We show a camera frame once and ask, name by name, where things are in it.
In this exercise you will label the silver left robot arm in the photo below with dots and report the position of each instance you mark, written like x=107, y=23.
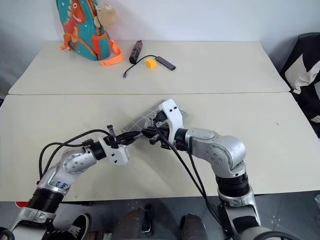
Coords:
x=62, y=165

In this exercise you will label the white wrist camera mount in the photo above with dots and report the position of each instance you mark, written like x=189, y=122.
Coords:
x=120, y=156
x=173, y=117

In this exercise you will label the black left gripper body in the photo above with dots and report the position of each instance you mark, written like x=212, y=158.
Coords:
x=115, y=144

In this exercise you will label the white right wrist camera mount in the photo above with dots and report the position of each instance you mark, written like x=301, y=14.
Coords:
x=173, y=117

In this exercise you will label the beige plush toy pendant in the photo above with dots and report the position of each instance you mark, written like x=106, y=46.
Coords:
x=107, y=15

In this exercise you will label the black and white chair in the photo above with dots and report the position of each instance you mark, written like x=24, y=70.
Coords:
x=302, y=75

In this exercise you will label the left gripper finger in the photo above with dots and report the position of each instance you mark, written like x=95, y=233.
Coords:
x=130, y=134
x=133, y=138

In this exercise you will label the black sneaker white sole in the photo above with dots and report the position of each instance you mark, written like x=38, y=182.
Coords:
x=77, y=226

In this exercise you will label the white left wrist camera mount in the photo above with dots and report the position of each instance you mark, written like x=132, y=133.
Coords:
x=120, y=156

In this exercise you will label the dark electric screwdriver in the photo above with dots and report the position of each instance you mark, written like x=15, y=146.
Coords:
x=135, y=51

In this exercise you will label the yellow cheese-shaped block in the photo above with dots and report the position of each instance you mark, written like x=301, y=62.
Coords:
x=150, y=63

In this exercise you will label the grey plaid pouch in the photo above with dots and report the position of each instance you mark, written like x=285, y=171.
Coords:
x=142, y=120

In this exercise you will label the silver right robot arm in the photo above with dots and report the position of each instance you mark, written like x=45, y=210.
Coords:
x=225, y=150

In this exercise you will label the teal dinosaur backpack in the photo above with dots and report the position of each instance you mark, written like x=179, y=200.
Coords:
x=85, y=32

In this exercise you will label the dark rounded shape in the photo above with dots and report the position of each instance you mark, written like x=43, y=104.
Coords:
x=193, y=227
x=132, y=225

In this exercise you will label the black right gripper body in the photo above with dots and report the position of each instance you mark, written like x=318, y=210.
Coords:
x=162, y=140

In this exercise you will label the small red object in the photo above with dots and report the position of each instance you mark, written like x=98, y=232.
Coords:
x=21, y=204

